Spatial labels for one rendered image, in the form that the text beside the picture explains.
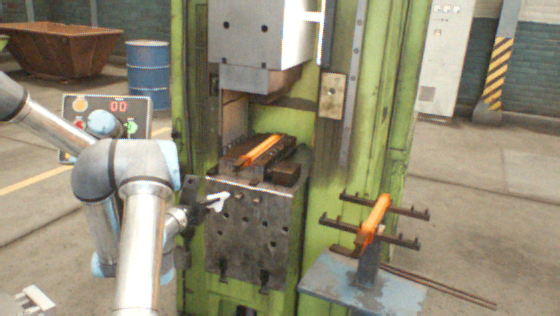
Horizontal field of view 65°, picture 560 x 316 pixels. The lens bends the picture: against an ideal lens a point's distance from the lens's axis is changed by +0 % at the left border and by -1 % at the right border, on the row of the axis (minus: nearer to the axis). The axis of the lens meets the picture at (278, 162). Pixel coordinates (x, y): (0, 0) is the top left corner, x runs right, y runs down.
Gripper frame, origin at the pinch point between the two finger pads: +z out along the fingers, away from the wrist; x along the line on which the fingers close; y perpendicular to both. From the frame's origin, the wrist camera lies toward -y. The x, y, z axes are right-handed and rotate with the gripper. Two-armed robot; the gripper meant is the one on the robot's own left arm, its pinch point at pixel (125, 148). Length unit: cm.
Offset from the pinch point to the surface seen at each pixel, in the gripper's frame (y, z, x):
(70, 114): 13.9, 5.2, 23.5
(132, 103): 19.3, 5.3, -0.2
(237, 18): 44, -23, -42
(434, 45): 229, 391, -318
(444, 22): 255, 372, -325
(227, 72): 28.0, -11.6, -38.3
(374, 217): -27, -38, -86
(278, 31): 38, -27, -56
